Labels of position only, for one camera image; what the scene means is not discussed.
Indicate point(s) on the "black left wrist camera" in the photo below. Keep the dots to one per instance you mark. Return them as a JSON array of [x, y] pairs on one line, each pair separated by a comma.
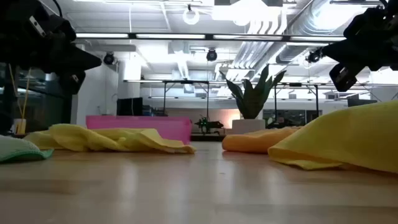
[[59, 28]]

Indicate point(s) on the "pink plastic bin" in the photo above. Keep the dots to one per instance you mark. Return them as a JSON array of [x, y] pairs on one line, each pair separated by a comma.
[[168, 124]]

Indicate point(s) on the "black aluminium table frame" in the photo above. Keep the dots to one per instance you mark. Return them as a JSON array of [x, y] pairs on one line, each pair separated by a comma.
[[208, 137]]

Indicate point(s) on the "black computer monitor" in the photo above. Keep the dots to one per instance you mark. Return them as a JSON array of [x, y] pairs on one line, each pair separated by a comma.
[[360, 103], [129, 107]]

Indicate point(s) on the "round ceiling lamp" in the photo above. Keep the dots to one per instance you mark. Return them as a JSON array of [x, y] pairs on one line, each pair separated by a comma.
[[190, 22]]

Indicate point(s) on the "long ceiling light strip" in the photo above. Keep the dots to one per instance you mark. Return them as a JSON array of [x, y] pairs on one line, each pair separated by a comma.
[[171, 36]]

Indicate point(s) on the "black background table frame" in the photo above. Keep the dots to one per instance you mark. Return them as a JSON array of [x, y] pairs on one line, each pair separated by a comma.
[[295, 84], [186, 82]]

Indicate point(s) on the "black background robot arm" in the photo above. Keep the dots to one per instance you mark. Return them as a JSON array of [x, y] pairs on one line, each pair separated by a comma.
[[206, 124]]

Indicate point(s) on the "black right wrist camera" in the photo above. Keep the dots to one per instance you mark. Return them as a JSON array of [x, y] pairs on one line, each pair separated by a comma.
[[367, 23]]

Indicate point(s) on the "green snake plant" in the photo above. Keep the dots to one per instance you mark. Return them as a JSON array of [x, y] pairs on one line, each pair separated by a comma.
[[253, 99]]

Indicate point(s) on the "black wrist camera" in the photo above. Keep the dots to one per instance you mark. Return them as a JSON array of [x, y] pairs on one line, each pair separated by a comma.
[[59, 28], [367, 23]]

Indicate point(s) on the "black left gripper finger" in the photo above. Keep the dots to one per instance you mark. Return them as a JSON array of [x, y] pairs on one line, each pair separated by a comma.
[[82, 60], [73, 82]]

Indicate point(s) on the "pale yellow fluffy towel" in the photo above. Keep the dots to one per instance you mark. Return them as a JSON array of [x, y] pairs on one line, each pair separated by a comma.
[[93, 138]]

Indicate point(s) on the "orange microfiber towel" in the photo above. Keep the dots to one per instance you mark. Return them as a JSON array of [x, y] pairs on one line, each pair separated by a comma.
[[248, 143]]

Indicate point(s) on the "bright yellow ribbed towel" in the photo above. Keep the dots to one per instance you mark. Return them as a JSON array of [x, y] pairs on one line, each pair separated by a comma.
[[342, 140]]

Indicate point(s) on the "green microfiber towel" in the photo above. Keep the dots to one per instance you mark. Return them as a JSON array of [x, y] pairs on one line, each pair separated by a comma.
[[18, 149]]

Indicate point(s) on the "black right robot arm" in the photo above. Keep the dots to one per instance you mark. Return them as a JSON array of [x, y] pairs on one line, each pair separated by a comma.
[[392, 18]]

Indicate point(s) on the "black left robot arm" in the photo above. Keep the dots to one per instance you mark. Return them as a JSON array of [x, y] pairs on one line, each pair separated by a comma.
[[12, 34]]

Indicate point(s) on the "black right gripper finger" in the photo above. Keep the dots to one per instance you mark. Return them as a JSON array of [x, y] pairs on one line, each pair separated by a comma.
[[345, 76], [351, 51]]

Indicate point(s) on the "small white container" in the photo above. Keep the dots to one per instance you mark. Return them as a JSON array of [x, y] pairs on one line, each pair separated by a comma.
[[20, 126]]

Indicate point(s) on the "white plant pot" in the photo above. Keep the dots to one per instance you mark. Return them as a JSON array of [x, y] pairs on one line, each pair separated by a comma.
[[248, 126]]

